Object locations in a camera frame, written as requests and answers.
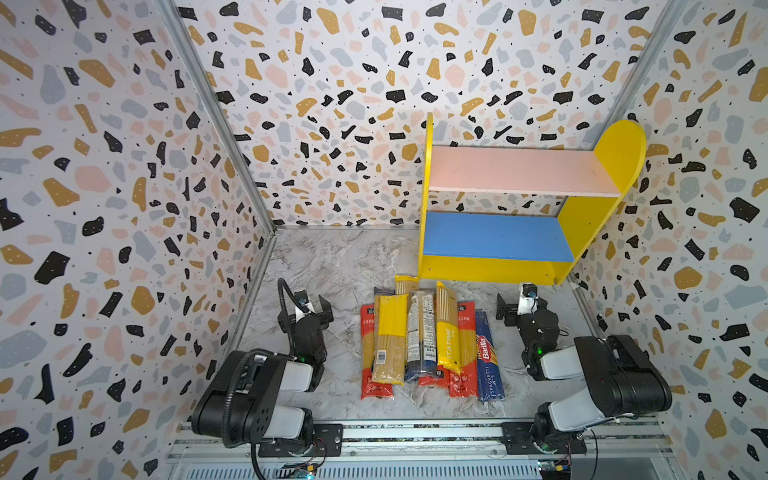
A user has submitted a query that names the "blue Barilla spaghetti bag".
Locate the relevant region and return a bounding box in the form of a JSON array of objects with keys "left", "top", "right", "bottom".
[{"left": 475, "top": 310, "right": 505, "bottom": 403}]

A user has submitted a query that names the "yellow Pastatime spaghetti bag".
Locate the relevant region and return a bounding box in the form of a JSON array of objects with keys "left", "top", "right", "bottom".
[{"left": 435, "top": 281, "right": 461, "bottom": 374}]

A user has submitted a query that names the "red spaghetti bag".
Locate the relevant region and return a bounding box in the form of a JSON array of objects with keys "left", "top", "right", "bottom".
[
  {"left": 360, "top": 304, "right": 394, "bottom": 399},
  {"left": 448, "top": 301, "right": 478, "bottom": 398},
  {"left": 418, "top": 366, "right": 450, "bottom": 389}
]

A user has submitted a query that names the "clear printed spaghetti bag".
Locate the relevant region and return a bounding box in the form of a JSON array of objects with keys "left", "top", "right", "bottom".
[{"left": 405, "top": 290, "right": 438, "bottom": 382}]

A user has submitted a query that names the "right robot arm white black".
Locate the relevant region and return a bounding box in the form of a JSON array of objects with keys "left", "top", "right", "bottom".
[{"left": 496, "top": 283, "right": 672, "bottom": 454}]

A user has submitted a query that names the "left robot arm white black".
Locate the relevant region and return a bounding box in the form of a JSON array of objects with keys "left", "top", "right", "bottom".
[{"left": 191, "top": 297, "right": 334, "bottom": 456}]

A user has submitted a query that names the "yellow shelf with coloured boards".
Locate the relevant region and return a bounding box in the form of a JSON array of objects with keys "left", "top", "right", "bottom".
[{"left": 418, "top": 118, "right": 647, "bottom": 285}]

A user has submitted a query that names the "yellow label spaghetti bag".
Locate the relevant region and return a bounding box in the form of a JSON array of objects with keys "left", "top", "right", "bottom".
[{"left": 372, "top": 294, "right": 409, "bottom": 385}]

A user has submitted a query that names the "yellow spaghetti bag rear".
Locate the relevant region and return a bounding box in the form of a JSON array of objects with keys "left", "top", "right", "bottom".
[{"left": 395, "top": 275, "right": 420, "bottom": 295}]

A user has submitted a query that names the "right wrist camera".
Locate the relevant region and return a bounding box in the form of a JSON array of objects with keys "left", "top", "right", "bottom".
[{"left": 517, "top": 283, "right": 539, "bottom": 315}]

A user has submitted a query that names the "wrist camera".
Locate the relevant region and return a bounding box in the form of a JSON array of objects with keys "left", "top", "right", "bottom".
[
  {"left": 293, "top": 290, "right": 315, "bottom": 316},
  {"left": 517, "top": 283, "right": 539, "bottom": 315}
]

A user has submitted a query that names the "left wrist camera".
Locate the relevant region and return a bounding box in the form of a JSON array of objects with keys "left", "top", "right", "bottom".
[{"left": 293, "top": 290, "right": 315, "bottom": 316}]

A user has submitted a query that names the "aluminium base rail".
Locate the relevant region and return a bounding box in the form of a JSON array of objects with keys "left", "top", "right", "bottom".
[{"left": 164, "top": 416, "right": 679, "bottom": 480}]

